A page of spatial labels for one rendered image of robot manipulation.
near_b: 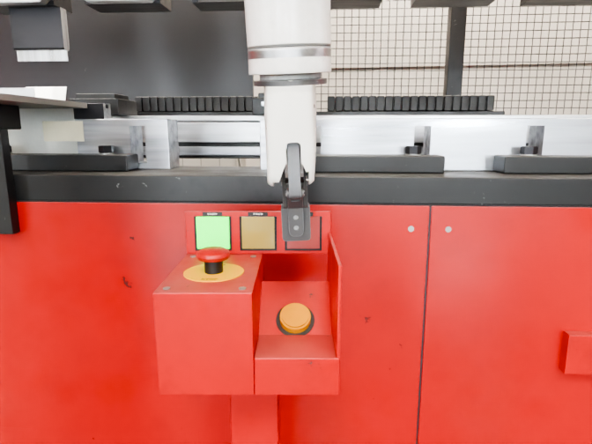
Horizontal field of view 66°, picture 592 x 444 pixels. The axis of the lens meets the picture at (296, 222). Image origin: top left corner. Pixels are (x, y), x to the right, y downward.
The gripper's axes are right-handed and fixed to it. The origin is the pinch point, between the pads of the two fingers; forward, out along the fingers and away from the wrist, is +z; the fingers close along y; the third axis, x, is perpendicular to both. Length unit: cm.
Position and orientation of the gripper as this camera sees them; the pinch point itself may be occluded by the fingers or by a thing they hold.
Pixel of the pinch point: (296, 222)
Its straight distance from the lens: 51.6
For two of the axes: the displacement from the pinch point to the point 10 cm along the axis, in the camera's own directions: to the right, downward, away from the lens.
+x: 10.0, -0.4, 0.0
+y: 0.2, 3.2, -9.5
